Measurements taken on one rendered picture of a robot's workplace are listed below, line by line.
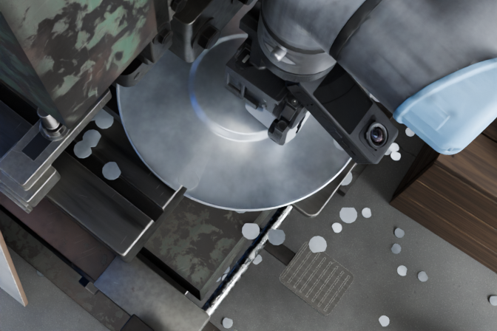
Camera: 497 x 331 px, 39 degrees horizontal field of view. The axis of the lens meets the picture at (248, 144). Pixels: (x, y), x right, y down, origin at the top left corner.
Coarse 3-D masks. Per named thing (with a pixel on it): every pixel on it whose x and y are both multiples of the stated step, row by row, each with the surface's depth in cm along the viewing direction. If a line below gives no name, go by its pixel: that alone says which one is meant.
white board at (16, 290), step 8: (0, 232) 108; (0, 240) 110; (0, 248) 113; (0, 256) 119; (8, 256) 118; (0, 264) 124; (8, 264) 120; (0, 272) 131; (8, 272) 125; (0, 280) 139; (8, 280) 133; (16, 280) 130; (8, 288) 140; (16, 288) 134; (16, 296) 142; (24, 296) 141; (24, 304) 144
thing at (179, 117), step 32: (256, 0) 82; (224, 32) 81; (160, 64) 79; (192, 64) 79; (224, 64) 79; (128, 96) 78; (160, 96) 78; (192, 96) 78; (224, 96) 78; (128, 128) 77; (160, 128) 77; (192, 128) 77; (224, 128) 77; (256, 128) 77; (320, 128) 78; (160, 160) 76; (192, 160) 76; (224, 160) 76; (256, 160) 77; (288, 160) 77; (320, 160) 77; (192, 192) 75; (224, 192) 75; (256, 192) 76; (288, 192) 76
